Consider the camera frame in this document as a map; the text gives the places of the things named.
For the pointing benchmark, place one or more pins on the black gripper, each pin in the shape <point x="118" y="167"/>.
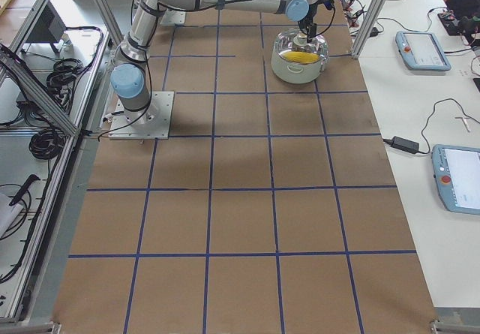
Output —
<point x="306" y="16"/>

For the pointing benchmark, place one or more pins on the glass pot lid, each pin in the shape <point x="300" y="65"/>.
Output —
<point x="295" y="40"/>

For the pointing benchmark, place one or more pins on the yellow corn cob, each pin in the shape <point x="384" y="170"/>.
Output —
<point x="300" y="57"/>

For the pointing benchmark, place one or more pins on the pale green cooking pot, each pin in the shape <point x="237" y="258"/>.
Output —
<point x="293" y="72"/>

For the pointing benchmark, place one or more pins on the black circuit box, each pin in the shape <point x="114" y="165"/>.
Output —
<point x="456" y="26"/>

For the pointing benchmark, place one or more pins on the black power adapter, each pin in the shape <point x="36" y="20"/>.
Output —
<point x="403" y="144"/>

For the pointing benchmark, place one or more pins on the blue teach pendant tablet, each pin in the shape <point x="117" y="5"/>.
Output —
<point x="456" y="173"/>

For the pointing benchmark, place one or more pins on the aluminium frame post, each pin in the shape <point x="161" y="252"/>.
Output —
<point x="364" y="32"/>

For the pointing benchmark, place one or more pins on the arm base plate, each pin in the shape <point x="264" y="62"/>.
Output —
<point x="172" y="18"/>
<point x="154" y="124"/>

